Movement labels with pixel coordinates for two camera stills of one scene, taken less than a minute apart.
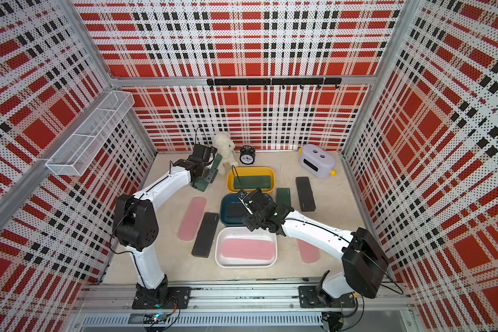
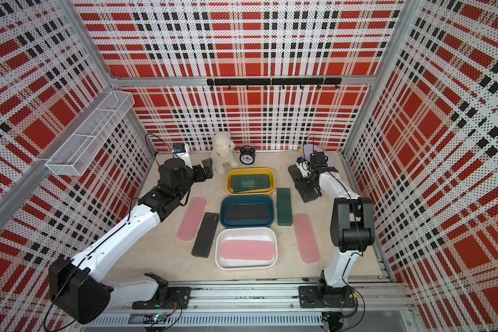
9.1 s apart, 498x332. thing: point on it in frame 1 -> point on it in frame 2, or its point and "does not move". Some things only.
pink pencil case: x=192 y=218 does not move
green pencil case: x=252 y=182 does not move
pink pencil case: x=248 y=250 does not move
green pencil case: x=203 y=185 -> x=245 y=182
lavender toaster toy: x=315 y=160 does not move
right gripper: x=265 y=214 -> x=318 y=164
